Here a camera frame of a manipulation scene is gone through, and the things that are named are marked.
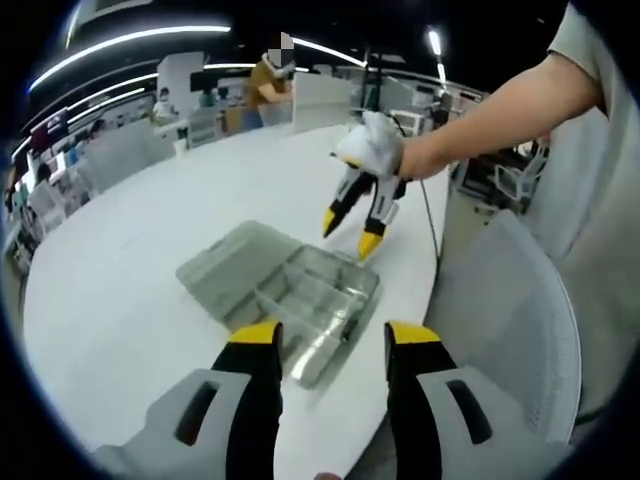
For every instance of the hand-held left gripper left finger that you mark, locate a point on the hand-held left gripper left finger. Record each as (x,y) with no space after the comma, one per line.
(255,405)

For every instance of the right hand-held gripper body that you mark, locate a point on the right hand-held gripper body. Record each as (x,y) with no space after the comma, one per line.
(372,147)

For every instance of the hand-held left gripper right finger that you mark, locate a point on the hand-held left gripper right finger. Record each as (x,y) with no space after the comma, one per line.
(412,415)

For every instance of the clear grey guide fixture box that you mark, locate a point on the clear grey guide fixture box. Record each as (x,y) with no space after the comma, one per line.
(240,260)

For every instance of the person's right hand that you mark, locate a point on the person's right hand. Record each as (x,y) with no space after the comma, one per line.
(425,157)

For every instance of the person's left hand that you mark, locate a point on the person's left hand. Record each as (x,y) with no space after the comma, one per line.
(330,476)

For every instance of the white panel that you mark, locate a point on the white panel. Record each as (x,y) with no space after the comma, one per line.
(325,102)

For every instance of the black tripod stand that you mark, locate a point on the black tripod stand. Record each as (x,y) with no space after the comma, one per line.
(375,80)

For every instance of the white ceiling light strip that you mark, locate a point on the white ceiling light strip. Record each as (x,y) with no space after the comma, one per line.
(434,42)

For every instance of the white mesh office chair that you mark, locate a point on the white mesh office chair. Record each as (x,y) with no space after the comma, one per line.
(500,310)

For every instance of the long white ceiling light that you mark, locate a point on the long white ceiling light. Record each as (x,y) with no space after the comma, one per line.
(210,28)

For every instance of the red wall display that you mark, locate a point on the red wall display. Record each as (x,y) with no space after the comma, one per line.
(49,127)

